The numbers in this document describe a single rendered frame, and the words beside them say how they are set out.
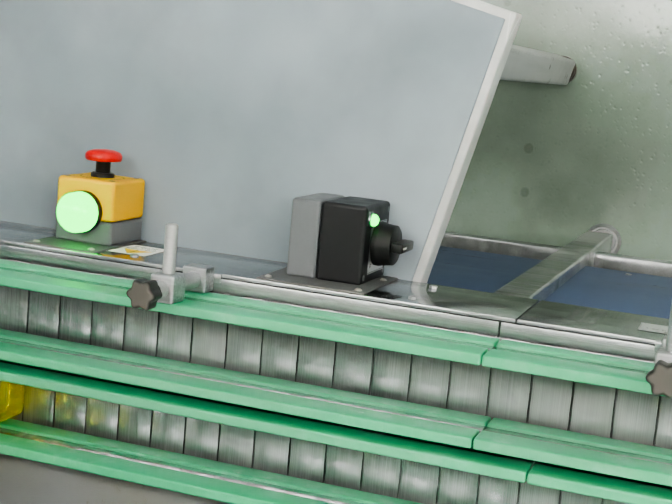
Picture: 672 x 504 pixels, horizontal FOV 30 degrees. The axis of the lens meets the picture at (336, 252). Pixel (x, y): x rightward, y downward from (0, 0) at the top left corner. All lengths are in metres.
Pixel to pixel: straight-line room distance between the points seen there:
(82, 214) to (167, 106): 0.16
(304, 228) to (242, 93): 0.19
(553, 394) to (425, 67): 0.36
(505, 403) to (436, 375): 0.07
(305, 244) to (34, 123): 0.39
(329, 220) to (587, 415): 0.31
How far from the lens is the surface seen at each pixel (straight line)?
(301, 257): 1.26
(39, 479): 1.39
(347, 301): 1.20
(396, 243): 1.24
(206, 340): 1.26
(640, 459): 1.11
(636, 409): 1.16
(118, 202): 1.36
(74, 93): 1.46
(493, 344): 1.13
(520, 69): 1.60
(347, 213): 1.23
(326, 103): 1.33
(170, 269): 1.18
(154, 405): 1.20
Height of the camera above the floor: 2.00
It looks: 69 degrees down
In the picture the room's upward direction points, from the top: 108 degrees counter-clockwise
